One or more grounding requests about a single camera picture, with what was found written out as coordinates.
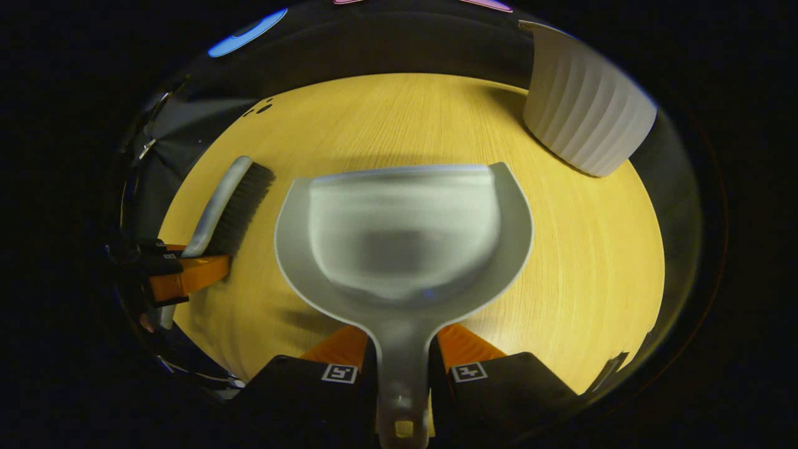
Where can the small white broom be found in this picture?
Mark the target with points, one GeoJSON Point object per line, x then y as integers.
{"type": "Point", "coordinates": [240, 206]}

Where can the white ribbed garbage bin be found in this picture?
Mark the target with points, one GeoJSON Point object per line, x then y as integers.
{"type": "Point", "coordinates": [586, 106]}

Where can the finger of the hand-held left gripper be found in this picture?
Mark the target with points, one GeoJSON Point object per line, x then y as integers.
{"type": "Point", "coordinates": [156, 259]}
{"type": "Point", "coordinates": [193, 274]}

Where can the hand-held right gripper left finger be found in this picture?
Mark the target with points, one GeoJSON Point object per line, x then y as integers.
{"type": "Point", "coordinates": [299, 399]}

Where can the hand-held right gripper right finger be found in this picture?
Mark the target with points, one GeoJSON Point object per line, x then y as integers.
{"type": "Point", "coordinates": [511, 399]}

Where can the white dustpan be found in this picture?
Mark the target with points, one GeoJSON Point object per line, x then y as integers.
{"type": "Point", "coordinates": [405, 237]}

